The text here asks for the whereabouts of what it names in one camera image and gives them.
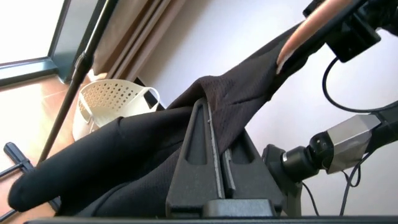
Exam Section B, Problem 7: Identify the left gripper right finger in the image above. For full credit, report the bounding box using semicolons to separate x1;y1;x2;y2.
221;129;285;216

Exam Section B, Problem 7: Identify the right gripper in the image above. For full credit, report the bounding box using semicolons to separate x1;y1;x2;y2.
357;0;398;37

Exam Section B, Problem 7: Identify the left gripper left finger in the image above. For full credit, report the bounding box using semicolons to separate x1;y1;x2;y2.
165;97;226;218

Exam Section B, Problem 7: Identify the pink clothes hanger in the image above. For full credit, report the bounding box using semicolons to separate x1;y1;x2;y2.
275;0;354;75

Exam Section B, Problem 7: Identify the black garment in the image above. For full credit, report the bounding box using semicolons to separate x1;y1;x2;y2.
7;23;327;218

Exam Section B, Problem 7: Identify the white laundry basket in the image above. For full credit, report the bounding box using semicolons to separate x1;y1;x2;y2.
71;78;161;141

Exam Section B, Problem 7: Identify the black clothes rack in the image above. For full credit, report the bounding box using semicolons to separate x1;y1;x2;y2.
0;0;119;222

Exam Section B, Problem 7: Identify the window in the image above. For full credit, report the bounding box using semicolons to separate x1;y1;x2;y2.
0;0;105;87

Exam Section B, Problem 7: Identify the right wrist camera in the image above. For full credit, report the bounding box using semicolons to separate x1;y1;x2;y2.
324;12;382;63

